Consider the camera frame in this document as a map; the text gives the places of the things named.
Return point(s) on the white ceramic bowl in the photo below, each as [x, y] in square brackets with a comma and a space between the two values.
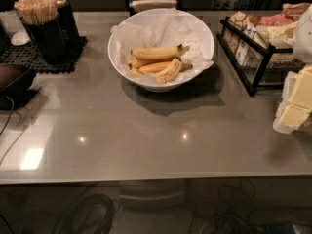
[161, 49]

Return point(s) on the dark bottle with cork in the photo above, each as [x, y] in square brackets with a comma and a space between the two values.
[67, 23]

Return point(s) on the pink sugar packets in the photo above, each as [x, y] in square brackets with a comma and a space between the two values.
[275, 20]

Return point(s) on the front spotted yellow banana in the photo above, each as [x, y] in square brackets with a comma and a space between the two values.
[169, 73]

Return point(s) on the left small yellow banana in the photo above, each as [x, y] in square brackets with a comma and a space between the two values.
[136, 63]

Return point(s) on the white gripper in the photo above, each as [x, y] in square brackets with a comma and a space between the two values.
[304, 39]

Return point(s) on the white lidded cup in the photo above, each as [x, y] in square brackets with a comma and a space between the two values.
[11, 23]

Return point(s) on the tea bag packets row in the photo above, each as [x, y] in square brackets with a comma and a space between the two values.
[246, 55]

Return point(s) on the black perforated rubber mat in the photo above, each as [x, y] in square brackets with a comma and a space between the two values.
[29, 56]

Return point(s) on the brown sugar packets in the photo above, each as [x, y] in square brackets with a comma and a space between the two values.
[294, 11]

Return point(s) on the white paper bowl liner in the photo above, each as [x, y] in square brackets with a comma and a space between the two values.
[160, 28]

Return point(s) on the middle orange-yellow banana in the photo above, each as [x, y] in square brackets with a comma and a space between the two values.
[159, 66]

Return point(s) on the black cup of stirrers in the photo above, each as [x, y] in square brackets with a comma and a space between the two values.
[41, 19]

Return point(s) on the black wire condiment rack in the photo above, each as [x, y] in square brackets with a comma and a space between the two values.
[275, 65]

